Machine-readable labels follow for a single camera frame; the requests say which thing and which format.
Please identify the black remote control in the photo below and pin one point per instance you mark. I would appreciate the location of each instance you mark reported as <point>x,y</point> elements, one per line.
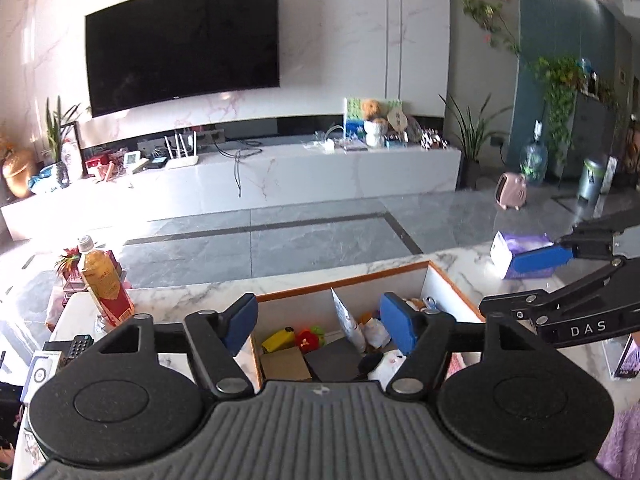
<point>77,349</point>

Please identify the hanging pothos plant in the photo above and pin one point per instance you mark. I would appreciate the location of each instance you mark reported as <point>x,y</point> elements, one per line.
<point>560,95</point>

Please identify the climbing vine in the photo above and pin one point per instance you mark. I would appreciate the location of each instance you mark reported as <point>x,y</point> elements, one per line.
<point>487,17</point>

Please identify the long-leaf potted plant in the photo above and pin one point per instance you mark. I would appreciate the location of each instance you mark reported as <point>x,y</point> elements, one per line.
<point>472,140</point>

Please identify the dark floral card box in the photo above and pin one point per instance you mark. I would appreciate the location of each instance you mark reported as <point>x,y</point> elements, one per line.
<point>627,357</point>

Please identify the white router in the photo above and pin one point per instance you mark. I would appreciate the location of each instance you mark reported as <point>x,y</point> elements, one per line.
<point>182,162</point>

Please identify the purple tissue pack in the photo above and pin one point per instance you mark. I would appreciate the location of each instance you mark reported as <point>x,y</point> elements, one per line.
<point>520,242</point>

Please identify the grey cabinet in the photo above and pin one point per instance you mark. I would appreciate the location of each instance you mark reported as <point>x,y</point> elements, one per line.
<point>595,130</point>

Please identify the white device box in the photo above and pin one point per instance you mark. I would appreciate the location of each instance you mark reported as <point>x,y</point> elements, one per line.
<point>42,375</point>

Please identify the pink space heater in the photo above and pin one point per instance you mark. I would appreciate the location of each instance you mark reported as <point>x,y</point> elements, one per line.
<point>511,191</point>

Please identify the tea bottle with red label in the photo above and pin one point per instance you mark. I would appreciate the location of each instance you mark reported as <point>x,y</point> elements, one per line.
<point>105,285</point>

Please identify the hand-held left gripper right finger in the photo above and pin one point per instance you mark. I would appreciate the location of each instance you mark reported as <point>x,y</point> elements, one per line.
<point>400,322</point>

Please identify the round wooden ornament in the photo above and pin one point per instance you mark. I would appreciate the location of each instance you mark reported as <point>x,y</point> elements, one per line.
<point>397,121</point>

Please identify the decorative plate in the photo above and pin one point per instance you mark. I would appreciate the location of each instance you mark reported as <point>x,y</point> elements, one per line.
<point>415,130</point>

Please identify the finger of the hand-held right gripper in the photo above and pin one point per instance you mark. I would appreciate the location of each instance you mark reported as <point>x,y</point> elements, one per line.
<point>530,306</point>
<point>542,259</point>

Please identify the yellow toy suitcase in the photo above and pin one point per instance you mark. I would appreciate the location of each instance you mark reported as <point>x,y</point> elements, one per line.
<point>277,340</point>

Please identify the green picture board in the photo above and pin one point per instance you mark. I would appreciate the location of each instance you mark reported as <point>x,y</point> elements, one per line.
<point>354,115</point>

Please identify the clear water jug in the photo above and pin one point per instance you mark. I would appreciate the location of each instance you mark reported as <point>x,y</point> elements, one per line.
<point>534,160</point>

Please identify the orange crochet fruit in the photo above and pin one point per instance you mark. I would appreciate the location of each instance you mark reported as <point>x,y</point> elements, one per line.
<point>309,339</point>

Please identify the purple fuzzy garment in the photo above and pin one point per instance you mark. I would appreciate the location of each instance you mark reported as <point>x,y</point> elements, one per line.
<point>622,440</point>

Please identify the grey square box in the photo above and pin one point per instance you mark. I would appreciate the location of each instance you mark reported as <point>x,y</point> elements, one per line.
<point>335,360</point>

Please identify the black television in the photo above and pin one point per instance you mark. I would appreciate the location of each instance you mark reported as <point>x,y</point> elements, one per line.
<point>185,45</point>

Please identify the white peach print tube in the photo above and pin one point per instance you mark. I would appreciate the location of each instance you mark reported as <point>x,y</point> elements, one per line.
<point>347,317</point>

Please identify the brown cardboard box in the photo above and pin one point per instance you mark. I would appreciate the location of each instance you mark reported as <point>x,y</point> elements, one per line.
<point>285,365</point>

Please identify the orange cardboard box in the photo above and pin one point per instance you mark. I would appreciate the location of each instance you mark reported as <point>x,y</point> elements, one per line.
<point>442,290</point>

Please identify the brown teddy bear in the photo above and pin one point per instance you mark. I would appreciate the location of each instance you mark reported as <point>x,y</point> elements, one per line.
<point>371,109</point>

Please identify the cow figurines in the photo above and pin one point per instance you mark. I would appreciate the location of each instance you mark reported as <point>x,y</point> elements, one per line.
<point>432,141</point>

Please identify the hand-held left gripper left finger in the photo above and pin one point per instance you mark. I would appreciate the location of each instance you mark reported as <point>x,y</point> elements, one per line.
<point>240,322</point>

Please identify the red panda plush toy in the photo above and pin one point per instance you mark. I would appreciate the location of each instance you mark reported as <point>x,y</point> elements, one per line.
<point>417,304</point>

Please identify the white marble tv cabinet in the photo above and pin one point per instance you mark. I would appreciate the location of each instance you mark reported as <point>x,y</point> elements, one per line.
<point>300,175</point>

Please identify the silver trash can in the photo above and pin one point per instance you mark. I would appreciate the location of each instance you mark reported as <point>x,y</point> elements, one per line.
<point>592,180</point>

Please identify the green plant in vase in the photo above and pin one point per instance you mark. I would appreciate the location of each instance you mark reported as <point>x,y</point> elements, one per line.
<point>57,140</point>

